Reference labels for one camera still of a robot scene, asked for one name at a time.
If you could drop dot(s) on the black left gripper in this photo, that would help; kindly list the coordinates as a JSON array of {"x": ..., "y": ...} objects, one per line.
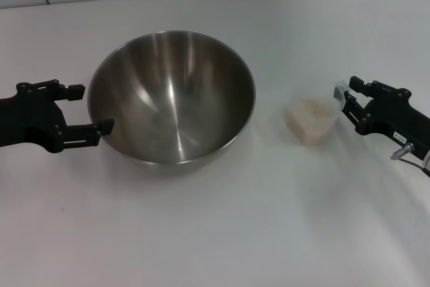
[{"x": 30, "y": 119}]

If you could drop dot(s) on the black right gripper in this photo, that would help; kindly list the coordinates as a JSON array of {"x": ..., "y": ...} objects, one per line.
[{"x": 393, "y": 115}]

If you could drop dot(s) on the clear plastic measuring cup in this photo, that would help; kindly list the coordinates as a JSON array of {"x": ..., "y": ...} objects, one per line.
[{"x": 331, "y": 112}]

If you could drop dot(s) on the uncooked white rice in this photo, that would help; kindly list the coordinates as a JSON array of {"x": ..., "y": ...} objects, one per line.
[{"x": 310, "y": 115}]

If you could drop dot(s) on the stainless steel mixing bowl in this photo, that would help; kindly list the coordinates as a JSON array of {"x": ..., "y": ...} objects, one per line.
[{"x": 174, "y": 105}]

